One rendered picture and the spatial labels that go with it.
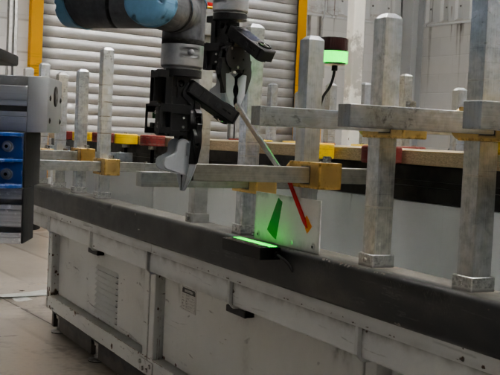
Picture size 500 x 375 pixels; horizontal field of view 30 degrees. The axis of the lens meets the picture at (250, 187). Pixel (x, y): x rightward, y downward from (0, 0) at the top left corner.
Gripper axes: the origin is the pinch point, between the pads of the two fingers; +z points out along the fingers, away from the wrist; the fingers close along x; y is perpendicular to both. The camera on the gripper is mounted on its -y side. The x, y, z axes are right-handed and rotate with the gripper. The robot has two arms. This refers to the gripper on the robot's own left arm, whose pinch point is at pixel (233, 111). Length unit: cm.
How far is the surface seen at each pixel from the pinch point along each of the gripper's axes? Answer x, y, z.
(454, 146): -132, 25, 5
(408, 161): -16.6, -32.6, 8.5
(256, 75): -9.8, 2.9, -8.1
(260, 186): -5.8, -3.4, 15.4
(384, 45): 9.1, -43.3, -11.3
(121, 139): -62, 111, 8
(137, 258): -35, 69, 41
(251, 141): -9.2, 3.1, 6.2
